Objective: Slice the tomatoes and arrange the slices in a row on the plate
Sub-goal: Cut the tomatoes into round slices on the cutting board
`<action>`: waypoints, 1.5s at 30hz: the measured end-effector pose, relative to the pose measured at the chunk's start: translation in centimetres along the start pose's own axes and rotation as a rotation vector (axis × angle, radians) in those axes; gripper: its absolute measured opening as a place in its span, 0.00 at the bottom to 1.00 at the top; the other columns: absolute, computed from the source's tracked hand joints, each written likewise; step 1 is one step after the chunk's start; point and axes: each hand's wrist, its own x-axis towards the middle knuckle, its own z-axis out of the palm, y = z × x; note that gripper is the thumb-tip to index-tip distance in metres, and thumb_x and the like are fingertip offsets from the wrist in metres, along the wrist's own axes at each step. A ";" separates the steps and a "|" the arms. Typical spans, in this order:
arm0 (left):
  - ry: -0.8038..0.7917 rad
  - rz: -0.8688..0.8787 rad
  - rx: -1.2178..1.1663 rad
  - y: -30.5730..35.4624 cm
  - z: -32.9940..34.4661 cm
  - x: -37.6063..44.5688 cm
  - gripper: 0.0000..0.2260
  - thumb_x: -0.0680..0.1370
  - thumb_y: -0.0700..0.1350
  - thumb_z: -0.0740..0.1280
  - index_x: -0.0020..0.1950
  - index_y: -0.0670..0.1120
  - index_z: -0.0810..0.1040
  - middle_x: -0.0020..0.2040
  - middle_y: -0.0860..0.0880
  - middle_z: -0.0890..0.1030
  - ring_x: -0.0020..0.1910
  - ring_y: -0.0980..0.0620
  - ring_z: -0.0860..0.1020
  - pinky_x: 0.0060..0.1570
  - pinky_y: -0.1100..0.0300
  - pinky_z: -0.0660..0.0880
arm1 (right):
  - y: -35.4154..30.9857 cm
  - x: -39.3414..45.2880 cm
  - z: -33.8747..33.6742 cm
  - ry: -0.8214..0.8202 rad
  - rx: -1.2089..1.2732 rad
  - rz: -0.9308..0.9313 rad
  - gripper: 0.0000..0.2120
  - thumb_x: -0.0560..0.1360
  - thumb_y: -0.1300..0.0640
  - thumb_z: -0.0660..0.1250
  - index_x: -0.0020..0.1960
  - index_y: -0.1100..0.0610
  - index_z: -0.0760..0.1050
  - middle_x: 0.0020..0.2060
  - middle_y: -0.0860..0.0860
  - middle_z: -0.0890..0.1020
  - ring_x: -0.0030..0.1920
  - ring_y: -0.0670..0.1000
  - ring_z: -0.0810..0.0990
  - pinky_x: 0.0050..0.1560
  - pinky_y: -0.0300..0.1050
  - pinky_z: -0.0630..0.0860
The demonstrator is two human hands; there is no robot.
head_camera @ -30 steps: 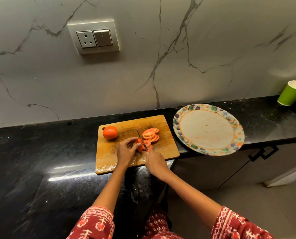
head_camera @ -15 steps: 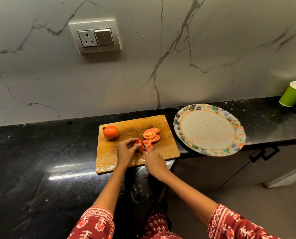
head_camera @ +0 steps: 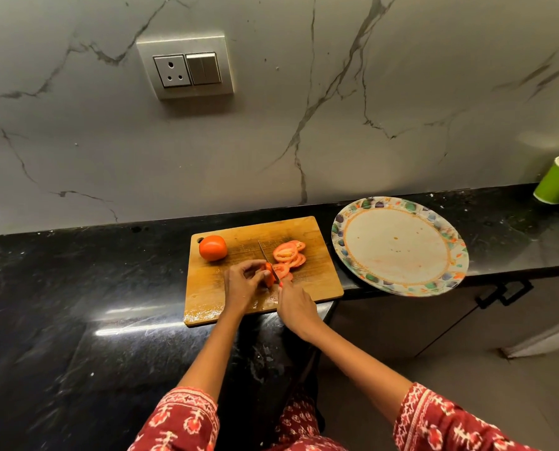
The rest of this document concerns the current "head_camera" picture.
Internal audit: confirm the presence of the person's right hand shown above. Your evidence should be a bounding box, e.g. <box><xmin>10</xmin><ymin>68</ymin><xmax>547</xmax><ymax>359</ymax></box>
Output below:
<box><xmin>277</xmin><ymin>279</ymin><xmax>326</xmax><ymax>345</ymax></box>

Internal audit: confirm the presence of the person's left hand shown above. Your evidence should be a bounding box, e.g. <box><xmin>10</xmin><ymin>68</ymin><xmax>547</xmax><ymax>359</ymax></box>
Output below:
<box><xmin>222</xmin><ymin>259</ymin><xmax>272</xmax><ymax>321</ymax></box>

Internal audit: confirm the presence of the red handled knife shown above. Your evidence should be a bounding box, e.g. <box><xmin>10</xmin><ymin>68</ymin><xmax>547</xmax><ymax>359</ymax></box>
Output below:
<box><xmin>257</xmin><ymin>239</ymin><xmax>283</xmax><ymax>288</ymax></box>

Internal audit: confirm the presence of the pile of tomato slices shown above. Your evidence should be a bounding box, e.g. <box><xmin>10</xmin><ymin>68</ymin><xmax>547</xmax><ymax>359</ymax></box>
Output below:
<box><xmin>271</xmin><ymin>239</ymin><xmax>308</xmax><ymax>283</ymax></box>

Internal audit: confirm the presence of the floral rimmed plate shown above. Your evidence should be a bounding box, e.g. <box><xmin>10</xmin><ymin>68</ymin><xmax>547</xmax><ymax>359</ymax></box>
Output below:
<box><xmin>331</xmin><ymin>196</ymin><xmax>470</xmax><ymax>298</ymax></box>

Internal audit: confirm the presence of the person's left forearm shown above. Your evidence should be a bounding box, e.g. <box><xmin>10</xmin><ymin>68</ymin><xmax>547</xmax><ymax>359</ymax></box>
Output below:
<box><xmin>177</xmin><ymin>309</ymin><xmax>246</xmax><ymax>403</ymax></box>

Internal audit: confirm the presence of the person's right forearm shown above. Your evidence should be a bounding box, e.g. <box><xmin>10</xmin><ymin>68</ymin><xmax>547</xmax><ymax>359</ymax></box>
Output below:
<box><xmin>306</xmin><ymin>323</ymin><xmax>414</xmax><ymax>424</ymax></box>

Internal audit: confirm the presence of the wooden cutting board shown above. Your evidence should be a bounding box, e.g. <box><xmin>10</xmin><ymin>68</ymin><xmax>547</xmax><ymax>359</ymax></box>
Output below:
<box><xmin>183</xmin><ymin>216</ymin><xmax>345</xmax><ymax>328</ymax></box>

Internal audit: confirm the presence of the brown lower cabinet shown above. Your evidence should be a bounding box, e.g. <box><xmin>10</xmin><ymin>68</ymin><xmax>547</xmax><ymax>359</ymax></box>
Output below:
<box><xmin>319</xmin><ymin>274</ymin><xmax>559</xmax><ymax>362</ymax></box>

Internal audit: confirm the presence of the red patterned tunic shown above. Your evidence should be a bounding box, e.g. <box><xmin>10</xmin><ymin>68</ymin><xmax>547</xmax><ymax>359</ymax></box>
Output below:
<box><xmin>265</xmin><ymin>394</ymin><xmax>351</xmax><ymax>451</ymax></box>

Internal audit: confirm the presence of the red patterned left sleeve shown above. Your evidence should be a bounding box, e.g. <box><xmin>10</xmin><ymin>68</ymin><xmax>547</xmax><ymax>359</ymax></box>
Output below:
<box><xmin>128</xmin><ymin>386</ymin><xmax>220</xmax><ymax>451</ymax></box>

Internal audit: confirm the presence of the red patterned sleeve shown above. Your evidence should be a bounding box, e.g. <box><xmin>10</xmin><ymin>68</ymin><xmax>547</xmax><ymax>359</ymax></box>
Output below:
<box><xmin>393</xmin><ymin>382</ymin><xmax>530</xmax><ymax>451</ymax></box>
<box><xmin>128</xmin><ymin>386</ymin><xmax>220</xmax><ymax>451</ymax></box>

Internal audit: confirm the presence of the red patterned right sleeve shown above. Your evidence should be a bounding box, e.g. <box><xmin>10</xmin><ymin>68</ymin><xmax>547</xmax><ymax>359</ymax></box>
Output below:
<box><xmin>393</xmin><ymin>382</ymin><xmax>530</xmax><ymax>451</ymax></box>

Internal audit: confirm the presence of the green paper cup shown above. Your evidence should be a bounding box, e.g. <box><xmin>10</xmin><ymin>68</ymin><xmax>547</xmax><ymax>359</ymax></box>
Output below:
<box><xmin>533</xmin><ymin>155</ymin><xmax>559</xmax><ymax>205</ymax></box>

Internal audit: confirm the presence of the black cabinet handle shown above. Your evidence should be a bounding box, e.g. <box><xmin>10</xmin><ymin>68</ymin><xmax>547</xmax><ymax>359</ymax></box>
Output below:
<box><xmin>475</xmin><ymin>286</ymin><xmax>509</xmax><ymax>310</ymax></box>
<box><xmin>498</xmin><ymin>279</ymin><xmax>534</xmax><ymax>307</ymax></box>

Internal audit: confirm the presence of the wall socket and switch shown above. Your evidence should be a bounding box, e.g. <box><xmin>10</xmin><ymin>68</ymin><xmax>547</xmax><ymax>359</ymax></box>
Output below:
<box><xmin>136</xmin><ymin>34</ymin><xmax>235</xmax><ymax>101</ymax></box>

